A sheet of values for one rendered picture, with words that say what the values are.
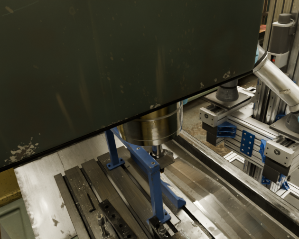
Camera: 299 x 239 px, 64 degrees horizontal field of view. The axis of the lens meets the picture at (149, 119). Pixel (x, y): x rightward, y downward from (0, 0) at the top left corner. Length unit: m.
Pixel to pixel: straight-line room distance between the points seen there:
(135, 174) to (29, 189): 0.67
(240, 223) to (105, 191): 0.69
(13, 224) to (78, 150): 0.58
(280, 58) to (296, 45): 0.10
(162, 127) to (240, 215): 0.97
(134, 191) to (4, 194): 0.93
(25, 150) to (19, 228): 1.42
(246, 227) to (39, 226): 1.09
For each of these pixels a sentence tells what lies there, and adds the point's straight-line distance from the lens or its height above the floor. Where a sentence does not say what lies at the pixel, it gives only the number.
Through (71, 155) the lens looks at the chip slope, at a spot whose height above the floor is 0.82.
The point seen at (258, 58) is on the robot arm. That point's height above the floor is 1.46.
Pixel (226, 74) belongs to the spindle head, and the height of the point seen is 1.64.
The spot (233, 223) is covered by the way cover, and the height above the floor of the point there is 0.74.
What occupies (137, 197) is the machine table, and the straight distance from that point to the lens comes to 1.22.
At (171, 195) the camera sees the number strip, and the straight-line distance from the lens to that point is 1.15.
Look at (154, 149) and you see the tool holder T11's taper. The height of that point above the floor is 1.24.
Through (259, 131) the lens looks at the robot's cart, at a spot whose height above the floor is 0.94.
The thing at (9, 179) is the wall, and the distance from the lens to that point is 1.80.
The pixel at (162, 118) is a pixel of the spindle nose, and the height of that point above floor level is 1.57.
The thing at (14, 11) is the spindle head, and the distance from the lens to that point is 0.30.
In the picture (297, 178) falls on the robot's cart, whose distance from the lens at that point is 2.46.
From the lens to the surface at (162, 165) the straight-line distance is 0.90.
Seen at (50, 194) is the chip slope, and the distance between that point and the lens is 1.61.
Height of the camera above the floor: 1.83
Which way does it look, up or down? 32 degrees down
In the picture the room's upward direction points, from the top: 6 degrees counter-clockwise
